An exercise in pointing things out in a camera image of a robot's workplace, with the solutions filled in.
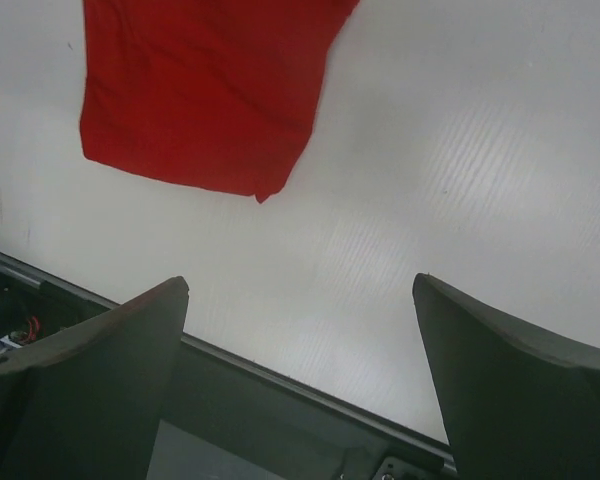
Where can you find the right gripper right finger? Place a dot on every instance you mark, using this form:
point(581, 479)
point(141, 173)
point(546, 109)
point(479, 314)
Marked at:
point(517, 401)

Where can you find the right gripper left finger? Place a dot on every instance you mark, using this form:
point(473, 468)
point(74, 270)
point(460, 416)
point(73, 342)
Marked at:
point(85, 403)

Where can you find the red t-shirt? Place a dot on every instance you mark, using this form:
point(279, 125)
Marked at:
point(217, 95)

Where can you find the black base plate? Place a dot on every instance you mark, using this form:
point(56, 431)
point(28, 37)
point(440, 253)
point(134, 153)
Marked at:
point(224, 417)

